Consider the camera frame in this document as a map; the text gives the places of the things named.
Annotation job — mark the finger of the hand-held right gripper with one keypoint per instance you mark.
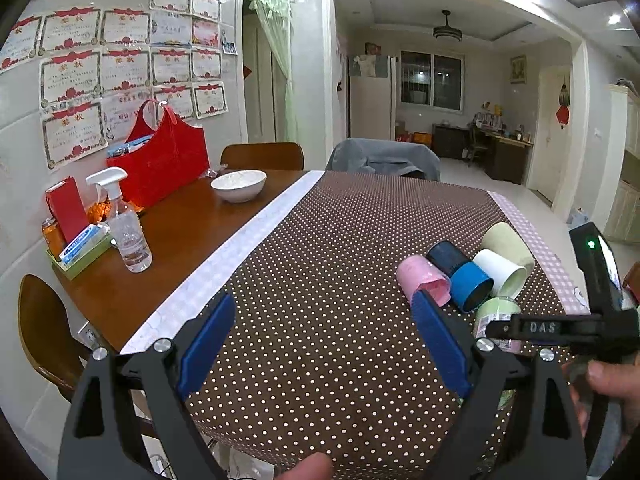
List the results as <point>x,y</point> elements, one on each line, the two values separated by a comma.
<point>540,329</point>

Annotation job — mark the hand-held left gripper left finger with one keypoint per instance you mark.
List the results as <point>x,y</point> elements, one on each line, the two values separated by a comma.
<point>210,340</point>

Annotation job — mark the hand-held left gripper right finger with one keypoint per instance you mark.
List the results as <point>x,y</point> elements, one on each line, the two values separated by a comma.
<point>440,340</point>

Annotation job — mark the light green labelled cup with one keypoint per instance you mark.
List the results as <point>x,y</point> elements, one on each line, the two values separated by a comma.
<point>492,311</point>

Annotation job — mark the blue cup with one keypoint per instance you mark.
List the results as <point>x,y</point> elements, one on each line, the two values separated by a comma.
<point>467,282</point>

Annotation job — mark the pink cup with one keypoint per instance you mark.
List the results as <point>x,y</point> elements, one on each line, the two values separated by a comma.
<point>420,271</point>

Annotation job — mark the white cup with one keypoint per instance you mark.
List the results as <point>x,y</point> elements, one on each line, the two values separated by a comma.
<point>492,265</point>

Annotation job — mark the dark navy cup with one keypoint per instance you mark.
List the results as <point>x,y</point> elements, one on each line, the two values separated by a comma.
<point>445,255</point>

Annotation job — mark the pale yellow-green cup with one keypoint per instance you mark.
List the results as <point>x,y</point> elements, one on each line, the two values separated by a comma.
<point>505,240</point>

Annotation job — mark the person's right hand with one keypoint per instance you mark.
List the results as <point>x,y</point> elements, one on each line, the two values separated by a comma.
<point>612,377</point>

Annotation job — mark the person's left hand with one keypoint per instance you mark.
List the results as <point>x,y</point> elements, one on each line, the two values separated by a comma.
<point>312,467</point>

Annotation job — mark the clear spray bottle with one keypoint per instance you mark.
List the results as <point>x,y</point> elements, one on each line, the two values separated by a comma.
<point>127,235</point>

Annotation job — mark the brown polka dot tablecloth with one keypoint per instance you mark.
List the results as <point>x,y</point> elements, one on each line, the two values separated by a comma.
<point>325,260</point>

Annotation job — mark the white door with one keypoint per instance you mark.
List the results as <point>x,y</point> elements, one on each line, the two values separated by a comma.
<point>545,140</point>

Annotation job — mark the green tray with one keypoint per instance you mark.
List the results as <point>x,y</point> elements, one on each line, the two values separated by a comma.
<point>75,267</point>

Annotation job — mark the dark wooden desk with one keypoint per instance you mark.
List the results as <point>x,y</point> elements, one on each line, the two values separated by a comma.
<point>505,157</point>

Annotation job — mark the white bowl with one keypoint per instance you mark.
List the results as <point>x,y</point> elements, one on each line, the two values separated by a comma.
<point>239,185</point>

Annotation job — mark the blue white tissue packet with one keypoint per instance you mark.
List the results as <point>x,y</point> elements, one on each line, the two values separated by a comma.
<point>82,245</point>

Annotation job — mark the wooden chair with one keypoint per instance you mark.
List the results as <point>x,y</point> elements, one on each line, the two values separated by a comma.
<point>45,325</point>
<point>262,155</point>

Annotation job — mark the red hanging decoration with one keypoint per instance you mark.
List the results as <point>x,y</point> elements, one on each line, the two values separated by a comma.
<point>562,112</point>

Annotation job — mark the orange snack packet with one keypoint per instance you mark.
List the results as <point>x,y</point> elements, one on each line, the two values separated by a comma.
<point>97,210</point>

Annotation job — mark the red bag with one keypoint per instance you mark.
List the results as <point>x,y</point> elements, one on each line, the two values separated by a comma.
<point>165,160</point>

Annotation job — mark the grey covered chair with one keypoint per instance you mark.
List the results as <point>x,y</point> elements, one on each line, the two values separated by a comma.
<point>385,160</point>

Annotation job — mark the orange can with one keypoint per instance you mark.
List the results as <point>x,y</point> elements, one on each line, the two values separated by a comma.
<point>51,237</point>

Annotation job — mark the red box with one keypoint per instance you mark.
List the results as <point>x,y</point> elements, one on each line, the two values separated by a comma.
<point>67,207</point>

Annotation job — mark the white refrigerator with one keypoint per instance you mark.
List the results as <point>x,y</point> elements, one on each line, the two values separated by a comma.
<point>370,105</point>

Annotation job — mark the window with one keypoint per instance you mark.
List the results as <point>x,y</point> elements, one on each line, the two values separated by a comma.
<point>430,80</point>

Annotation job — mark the green curtain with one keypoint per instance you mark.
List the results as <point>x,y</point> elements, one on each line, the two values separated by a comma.
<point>280,60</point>

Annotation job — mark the ceiling lamp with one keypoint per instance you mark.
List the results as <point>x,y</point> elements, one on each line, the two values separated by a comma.
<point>447,32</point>

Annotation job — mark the wall socket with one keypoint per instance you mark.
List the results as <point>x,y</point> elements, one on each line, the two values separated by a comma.
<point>87,335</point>

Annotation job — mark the small wall picture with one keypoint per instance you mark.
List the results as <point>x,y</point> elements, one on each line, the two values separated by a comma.
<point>518,69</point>

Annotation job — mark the wall of award certificates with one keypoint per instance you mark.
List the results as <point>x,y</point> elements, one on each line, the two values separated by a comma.
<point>120,65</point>

